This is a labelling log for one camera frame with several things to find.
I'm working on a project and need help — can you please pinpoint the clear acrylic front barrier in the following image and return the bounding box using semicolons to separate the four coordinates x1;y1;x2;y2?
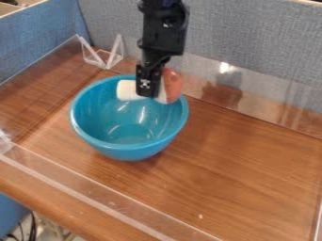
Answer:
0;132;222;241

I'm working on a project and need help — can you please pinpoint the clear acrylic barrier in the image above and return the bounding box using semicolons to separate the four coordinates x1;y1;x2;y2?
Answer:
0;132;222;241
120;34;322;140
0;34;80;86

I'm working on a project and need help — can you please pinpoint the clear acrylic left barrier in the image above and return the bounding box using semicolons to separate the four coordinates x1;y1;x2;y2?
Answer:
0;34;80;86

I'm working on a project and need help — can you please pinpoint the clear acrylic back barrier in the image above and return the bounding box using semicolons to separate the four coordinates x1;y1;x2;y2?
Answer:
120;34;322;140

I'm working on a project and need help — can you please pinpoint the blue plastic bowl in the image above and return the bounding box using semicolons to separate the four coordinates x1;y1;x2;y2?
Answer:
70;74;189;162

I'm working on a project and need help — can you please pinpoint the clear acrylic corner bracket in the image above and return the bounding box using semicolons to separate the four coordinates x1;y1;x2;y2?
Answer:
78;35;124;70

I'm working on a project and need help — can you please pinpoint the white brown toy mushroom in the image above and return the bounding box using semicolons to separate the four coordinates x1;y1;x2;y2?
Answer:
116;67;183;104

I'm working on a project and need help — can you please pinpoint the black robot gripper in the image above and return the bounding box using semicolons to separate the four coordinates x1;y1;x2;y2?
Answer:
136;0;190;98

